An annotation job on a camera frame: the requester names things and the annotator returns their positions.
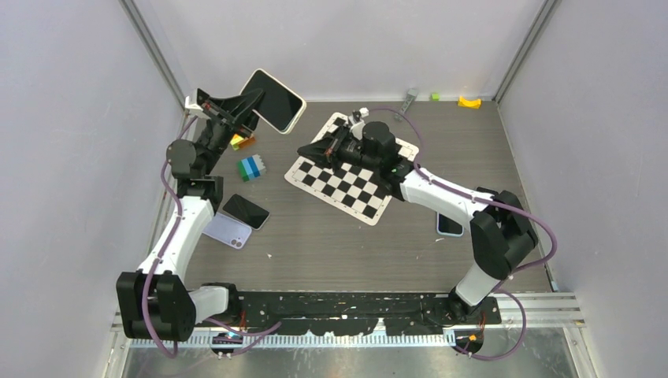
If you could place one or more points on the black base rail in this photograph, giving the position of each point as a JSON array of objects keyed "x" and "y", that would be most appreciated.
[{"x": 354, "y": 313}]

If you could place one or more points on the black white checkerboard mat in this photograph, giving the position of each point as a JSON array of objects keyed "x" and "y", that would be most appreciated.
[{"x": 361, "y": 193}]

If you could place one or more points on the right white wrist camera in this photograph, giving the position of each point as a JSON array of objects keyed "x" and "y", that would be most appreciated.
[{"x": 356, "y": 122}]

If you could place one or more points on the grey metal bracket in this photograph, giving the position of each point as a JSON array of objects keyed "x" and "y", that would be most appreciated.
[{"x": 409, "y": 99}]

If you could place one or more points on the yellow orange brick stack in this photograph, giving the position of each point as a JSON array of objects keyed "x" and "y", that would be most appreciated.
[{"x": 238, "y": 142}]

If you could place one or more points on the phone in blue case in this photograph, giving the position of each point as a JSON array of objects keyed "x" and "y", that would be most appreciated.
[{"x": 448, "y": 227}]

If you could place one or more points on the lavender phone case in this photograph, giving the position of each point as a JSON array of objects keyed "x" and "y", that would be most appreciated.
[{"x": 228, "y": 231}]

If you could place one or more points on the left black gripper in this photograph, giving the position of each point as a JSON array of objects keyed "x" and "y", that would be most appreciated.
[{"x": 239, "y": 111}]

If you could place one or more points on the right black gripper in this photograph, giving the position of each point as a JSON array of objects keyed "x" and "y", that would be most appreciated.
[{"x": 318, "y": 152}]

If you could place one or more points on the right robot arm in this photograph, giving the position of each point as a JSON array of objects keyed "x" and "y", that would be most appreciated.
[{"x": 501, "y": 233}]

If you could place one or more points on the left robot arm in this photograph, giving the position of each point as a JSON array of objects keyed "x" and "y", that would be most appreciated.
[{"x": 153, "y": 300}]

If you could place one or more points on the phone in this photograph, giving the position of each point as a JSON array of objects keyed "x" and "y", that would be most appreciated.
[
  {"x": 246, "y": 211},
  {"x": 279, "y": 106},
  {"x": 448, "y": 227}
]

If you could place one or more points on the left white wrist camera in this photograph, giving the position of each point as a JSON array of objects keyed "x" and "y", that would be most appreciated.
[{"x": 191, "y": 103}]

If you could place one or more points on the yellow arch block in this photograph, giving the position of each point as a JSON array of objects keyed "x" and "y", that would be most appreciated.
[{"x": 469, "y": 103}]

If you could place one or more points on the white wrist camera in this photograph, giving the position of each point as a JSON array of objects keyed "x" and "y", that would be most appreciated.
[
  {"x": 356, "y": 122},
  {"x": 191, "y": 103}
]

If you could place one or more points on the green blue brick stack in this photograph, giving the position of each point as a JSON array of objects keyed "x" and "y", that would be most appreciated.
[{"x": 251, "y": 168}]

